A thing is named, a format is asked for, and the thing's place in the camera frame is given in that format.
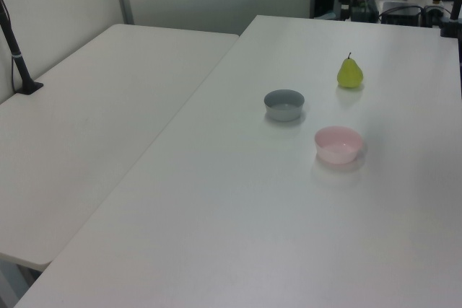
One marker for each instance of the green pear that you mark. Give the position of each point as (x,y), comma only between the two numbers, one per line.
(349,75)

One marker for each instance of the grey bowl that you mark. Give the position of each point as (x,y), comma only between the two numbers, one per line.
(283,106)

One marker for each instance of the pink bowl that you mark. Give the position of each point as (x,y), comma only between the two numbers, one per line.
(337,145)

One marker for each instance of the dark green device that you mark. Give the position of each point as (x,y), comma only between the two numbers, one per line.
(365,8)

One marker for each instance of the black box device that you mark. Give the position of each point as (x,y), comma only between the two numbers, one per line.
(401,13)

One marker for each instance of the black camera stand with base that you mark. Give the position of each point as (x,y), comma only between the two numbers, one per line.
(14,53)

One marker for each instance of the black clamp camera stand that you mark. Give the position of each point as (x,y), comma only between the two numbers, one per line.
(451,26)

